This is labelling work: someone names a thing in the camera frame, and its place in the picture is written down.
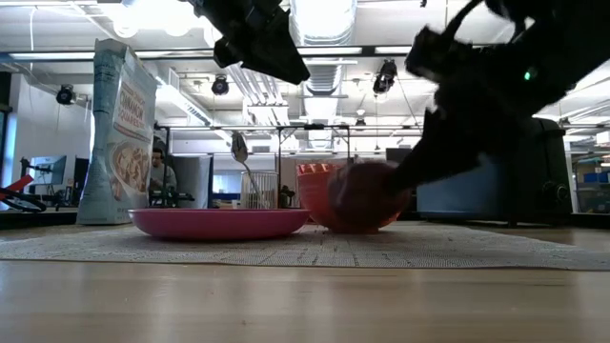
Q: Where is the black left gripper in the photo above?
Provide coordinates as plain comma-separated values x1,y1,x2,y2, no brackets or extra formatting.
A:
189,0,312,87

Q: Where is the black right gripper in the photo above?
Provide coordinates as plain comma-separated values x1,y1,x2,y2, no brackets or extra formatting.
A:
380,24,564,191

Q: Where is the teal-white handled metal spoon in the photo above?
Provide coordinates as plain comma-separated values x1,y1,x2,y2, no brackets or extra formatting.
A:
230,131,266,210

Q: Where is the grey woven placemat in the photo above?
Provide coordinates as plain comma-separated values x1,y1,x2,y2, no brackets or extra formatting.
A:
0,222,610,272

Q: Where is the orange bowl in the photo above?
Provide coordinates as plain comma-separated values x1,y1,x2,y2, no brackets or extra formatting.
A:
298,171,412,235

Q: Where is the cinnamon squares cereal box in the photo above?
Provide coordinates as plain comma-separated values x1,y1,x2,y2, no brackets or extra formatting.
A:
75,37,159,227

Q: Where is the pink plate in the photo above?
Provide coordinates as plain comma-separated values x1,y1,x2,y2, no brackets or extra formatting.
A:
128,207,313,241

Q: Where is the black toaster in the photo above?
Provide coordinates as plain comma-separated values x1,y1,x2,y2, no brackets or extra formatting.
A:
416,117,575,226

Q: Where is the person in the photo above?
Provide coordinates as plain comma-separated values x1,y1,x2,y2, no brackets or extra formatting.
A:
149,147,179,192

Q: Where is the storage shelf with boxes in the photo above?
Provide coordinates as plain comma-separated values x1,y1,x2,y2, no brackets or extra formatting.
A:
573,151,610,214

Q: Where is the background computer monitor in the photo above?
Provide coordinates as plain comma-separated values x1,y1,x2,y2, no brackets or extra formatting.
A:
29,153,69,188

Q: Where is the black ceiling-mounted camera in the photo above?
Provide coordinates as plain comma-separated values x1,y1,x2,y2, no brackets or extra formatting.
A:
372,58,399,95
54,83,78,107
211,74,231,97

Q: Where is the silver ceiling duct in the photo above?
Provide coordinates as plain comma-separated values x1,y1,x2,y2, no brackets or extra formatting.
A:
290,0,358,96

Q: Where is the black overhead frame bar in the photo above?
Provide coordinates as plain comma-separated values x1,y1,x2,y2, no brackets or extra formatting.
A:
0,43,416,64

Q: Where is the gold wire utensil holder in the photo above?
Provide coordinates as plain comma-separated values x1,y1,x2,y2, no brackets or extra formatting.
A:
239,171,280,211

